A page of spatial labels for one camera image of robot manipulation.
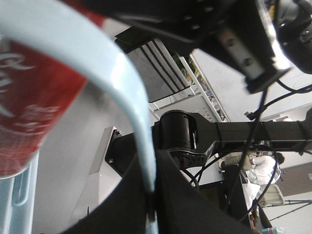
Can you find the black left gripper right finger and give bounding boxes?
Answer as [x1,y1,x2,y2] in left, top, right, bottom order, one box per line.
[156,150,252,234]

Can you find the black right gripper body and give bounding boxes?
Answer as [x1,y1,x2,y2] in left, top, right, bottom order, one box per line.
[82,0,291,93]

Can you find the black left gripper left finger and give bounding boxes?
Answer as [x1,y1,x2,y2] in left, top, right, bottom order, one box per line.
[69,156,151,234]

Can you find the red coke bottle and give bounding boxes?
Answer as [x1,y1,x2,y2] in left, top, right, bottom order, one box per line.
[0,0,108,180]

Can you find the light blue plastic basket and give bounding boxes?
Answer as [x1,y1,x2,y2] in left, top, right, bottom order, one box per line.
[0,0,159,234]

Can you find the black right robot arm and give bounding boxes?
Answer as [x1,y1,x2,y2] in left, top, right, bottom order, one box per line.
[83,0,312,152]

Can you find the person in white shirt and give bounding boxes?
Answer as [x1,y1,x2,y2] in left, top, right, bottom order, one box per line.
[245,153,285,185]

